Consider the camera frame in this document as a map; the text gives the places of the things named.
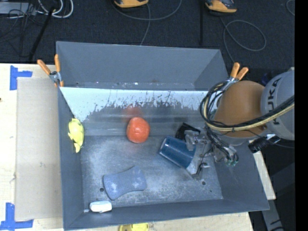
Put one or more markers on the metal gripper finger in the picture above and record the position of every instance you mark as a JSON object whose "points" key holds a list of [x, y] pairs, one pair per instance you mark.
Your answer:
{"points": [[190, 141], [198, 170]]}

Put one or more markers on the dark blue ribbed cup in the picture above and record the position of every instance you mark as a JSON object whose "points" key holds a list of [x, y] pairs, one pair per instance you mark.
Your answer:
{"points": [[176, 151]]}

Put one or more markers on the grey metal bin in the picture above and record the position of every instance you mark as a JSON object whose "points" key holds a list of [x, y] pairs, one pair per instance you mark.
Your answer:
{"points": [[149, 177]]}

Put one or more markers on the red-orange toy tomato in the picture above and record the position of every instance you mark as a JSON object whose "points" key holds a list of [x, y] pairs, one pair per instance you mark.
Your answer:
{"points": [[137, 130]]}

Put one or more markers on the grey-blue sponge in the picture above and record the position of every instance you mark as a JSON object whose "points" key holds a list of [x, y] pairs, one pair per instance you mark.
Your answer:
{"points": [[124, 183]]}

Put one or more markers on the small white oblong object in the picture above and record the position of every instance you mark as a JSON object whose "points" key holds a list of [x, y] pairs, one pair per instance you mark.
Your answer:
{"points": [[100, 206]]}

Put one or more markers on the yellow rubber toy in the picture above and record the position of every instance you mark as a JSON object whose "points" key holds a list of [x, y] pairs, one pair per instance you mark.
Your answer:
{"points": [[76, 132]]}

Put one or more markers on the pale brown flat board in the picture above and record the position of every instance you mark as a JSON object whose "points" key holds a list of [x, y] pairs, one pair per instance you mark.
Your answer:
{"points": [[36, 148]]}

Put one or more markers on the black cylinder on white bracket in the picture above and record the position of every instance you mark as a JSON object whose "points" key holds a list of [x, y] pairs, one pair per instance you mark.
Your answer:
{"points": [[261, 144]]}

